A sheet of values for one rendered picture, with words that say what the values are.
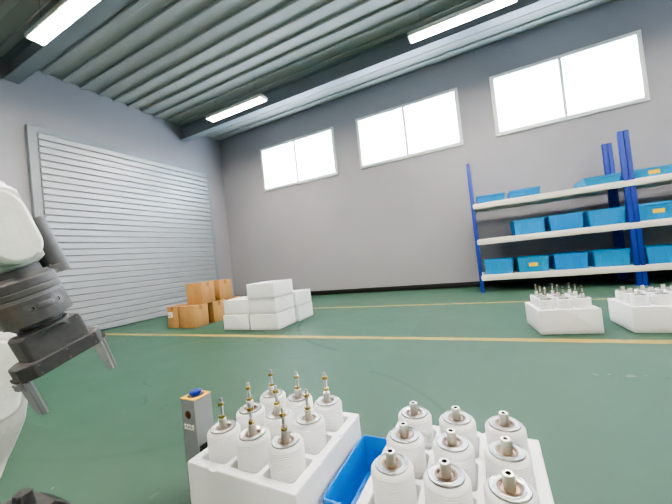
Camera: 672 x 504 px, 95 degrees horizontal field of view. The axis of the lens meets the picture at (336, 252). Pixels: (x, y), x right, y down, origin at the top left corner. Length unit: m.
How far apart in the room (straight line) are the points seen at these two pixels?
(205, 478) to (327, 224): 5.74
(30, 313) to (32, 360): 0.07
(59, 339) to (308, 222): 6.24
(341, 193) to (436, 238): 2.10
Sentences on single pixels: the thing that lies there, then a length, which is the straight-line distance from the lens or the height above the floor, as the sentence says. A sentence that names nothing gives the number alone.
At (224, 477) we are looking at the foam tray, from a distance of 1.09.
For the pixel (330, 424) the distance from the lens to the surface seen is 1.15.
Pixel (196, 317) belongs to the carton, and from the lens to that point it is 4.70.
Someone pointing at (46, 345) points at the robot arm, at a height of 0.64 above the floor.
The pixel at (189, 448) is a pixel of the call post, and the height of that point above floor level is 0.15.
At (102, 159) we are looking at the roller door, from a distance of 6.66.
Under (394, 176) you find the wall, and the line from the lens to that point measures 6.12.
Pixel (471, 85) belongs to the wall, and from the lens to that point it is 6.39.
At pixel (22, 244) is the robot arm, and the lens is 0.64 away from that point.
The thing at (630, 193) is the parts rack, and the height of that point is 1.15.
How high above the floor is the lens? 0.73
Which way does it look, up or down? 1 degrees up
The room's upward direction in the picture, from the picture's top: 6 degrees counter-clockwise
